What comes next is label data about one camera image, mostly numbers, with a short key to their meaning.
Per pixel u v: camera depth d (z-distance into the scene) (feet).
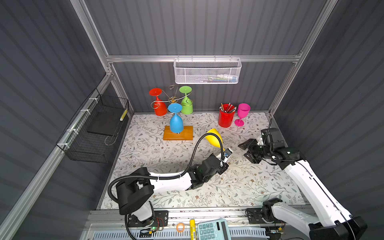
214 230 2.27
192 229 2.27
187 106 3.07
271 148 1.80
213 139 2.88
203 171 1.93
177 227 2.32
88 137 2.36
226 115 3.33
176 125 2.72
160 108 3.01
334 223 1.23
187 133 3.48
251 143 2.15
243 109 3.42
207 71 3.65
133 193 1.48
